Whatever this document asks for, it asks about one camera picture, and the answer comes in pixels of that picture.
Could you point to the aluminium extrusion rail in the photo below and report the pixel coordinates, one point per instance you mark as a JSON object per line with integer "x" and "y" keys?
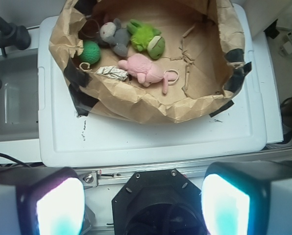
{"x": 104, "y": 177}

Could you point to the brown paper bag basket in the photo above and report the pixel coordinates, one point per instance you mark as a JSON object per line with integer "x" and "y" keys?
{"x": 204, "y": 43}

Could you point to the grey plush mouse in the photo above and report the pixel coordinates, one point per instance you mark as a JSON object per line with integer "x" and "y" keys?
{"x": 116, "y": 37}

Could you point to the black clamp handle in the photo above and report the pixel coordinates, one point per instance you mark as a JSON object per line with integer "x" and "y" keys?
{"x": 13, "y": 35}

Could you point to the green knitted ball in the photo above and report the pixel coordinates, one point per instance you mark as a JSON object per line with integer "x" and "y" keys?
{"x": 91, "y": 52}

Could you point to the green plush frog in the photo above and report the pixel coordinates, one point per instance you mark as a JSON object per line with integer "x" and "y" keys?
{"x": 144, "y": 37}

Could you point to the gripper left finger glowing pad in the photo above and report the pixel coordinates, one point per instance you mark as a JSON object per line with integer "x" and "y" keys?
{"x": 41, "y": 201}

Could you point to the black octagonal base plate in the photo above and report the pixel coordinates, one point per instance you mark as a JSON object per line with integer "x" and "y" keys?
{"x": 162, "y": 202}

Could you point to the pink plush bunny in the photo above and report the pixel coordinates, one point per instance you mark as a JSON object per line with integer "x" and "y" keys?
{"x": 147, "y": 72}

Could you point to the clear plastic tub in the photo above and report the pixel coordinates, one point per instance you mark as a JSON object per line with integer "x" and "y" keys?
{"x": 19, "y": 96}

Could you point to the crumpled white paper wad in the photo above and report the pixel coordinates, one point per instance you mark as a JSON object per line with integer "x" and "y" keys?
{"x": 112, "y": 72}

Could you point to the white plastic bin lid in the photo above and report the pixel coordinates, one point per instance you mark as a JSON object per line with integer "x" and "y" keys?
{"x": 69, "y": 140}

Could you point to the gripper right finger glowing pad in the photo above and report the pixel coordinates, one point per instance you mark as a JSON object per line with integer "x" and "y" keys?
{"x": 248, "y": 198}

